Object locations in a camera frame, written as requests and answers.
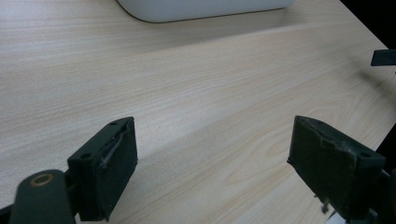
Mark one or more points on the white plastic container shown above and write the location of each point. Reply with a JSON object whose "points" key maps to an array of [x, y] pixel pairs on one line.
{"points": [[199, 8]]}

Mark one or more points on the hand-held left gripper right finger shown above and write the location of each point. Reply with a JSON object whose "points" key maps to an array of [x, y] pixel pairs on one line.
{"points": [[327, 161]]}

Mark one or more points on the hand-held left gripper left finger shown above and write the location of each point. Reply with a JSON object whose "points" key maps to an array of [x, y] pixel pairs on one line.
{"points": [[107, 168]]}

